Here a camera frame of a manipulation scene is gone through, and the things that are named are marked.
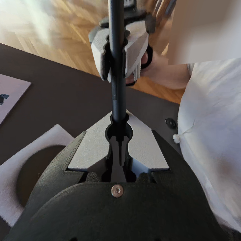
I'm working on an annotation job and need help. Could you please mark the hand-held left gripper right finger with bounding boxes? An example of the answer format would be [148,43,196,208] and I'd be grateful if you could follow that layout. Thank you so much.
[122,110,169,179]

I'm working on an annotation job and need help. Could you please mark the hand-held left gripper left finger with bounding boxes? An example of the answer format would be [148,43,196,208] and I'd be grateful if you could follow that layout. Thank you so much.
[67,111,113,179]

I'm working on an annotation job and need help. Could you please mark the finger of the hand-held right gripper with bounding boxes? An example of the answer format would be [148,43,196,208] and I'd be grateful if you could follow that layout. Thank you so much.
[123,24,149,78]
[90,28,112,82]

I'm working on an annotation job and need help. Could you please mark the black screwdriver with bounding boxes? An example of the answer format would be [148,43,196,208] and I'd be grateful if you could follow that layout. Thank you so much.
[107,0,127,166]

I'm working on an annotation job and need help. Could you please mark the white foam frame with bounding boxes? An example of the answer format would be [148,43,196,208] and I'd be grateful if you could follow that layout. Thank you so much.
[0,124,76,227]

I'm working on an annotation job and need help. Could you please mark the person's right forearm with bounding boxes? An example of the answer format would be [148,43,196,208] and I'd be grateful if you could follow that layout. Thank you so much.
[166,64,191,90]

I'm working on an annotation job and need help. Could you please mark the dark brown desk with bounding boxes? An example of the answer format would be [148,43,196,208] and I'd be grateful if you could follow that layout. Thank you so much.
[0,43,181,241]

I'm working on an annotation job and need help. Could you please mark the person's right hand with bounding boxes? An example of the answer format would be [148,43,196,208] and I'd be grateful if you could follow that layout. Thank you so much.
[125,52,171,87]

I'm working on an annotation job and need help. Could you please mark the black round disc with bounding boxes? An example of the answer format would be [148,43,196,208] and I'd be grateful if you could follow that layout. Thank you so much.
[165,118,177,129]

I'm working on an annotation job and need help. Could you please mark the person's white shirt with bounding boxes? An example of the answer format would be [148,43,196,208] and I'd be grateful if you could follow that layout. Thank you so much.
[177,58,241,236]

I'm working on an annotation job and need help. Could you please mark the printed instruction manual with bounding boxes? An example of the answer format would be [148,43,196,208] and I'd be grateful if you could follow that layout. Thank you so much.
[0,74,32,125]

